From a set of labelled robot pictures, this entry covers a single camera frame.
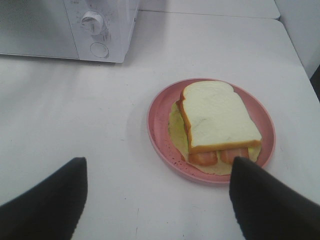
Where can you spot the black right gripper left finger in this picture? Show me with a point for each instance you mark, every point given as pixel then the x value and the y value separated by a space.
pixel 50 210

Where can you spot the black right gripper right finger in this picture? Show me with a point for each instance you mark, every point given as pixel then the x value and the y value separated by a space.
pixel 267 209

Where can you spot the sandwich with lettuce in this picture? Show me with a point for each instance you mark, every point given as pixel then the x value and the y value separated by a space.
pixel 210 126

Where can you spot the pink round plate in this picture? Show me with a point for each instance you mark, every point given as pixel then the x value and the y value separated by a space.
pixel 157 126

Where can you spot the round white door button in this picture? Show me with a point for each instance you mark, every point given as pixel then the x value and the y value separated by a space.
pixel 99 50

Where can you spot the white microwave door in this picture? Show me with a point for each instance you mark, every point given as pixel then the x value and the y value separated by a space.
pixel 38 28

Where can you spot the white timer knob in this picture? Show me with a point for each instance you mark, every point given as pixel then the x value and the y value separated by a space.
pixel 92 22

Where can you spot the white microwave oven body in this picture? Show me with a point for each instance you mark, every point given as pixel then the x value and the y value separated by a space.
pixel 119 21

